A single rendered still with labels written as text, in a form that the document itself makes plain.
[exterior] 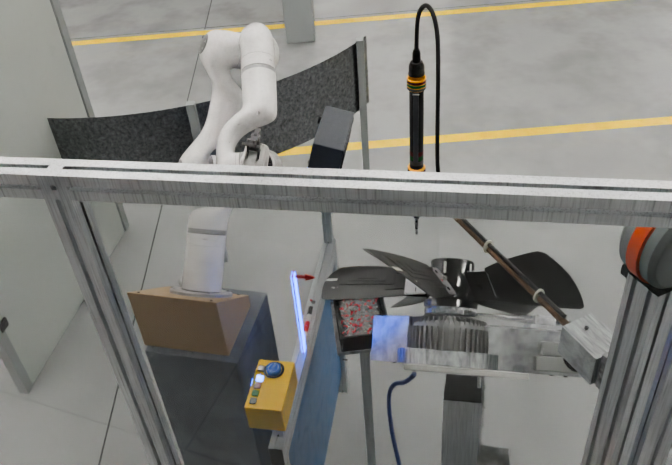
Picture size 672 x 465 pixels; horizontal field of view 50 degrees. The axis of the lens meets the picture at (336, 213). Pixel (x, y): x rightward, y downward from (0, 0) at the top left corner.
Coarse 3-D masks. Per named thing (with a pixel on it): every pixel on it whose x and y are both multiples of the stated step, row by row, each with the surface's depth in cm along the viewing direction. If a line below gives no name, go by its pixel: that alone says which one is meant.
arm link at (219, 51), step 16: (208, 32) 203; (224, 32) 202; (208, 48) 200; (224, 48) 201; (208, 64) 202; (224, 64) 203; (240, 64) 205; (224, 80) 205; (224, 96) 207; (240, 96) 210; (208, 112) 213; (224, 112) 209; (208, 128) 212; (192, 144) 216; (208, 144) 212; (192, 160) 213; (208, 160) 216
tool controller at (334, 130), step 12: (336, 108) 264; (324, 120) 257; (336, 120) 258; (348, 120) 260; (324, 132) 251; (336, 132) 252; (348, 132) 254; (312, 144) 246; (324, 144) 246; (336, 144) 247; (312, 156) 248; (324, 156) 248; (336, 156) 247; (336, 168) 250
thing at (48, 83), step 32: (0, 0) 297; (32, 0) 319; (0, 32) 298; (32, 32) 320; (64, 32) 344; (0, 64) 299; (32, 64) 321; (64, 64) 346; (0, 96) 300; (32, 96) 322; (64, 96) 348; (0, 128) 301; (32, 128) 323
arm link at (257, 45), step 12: (252, 24) 191; (240, 36) 192; (252, 36) 188; (264, 36) 189; (240, 48) 191; (252, 48) 187; (264, 48) 187; (276, 48) 206; (252, 60) 186; (264, 60) 186; (276, 60) 207
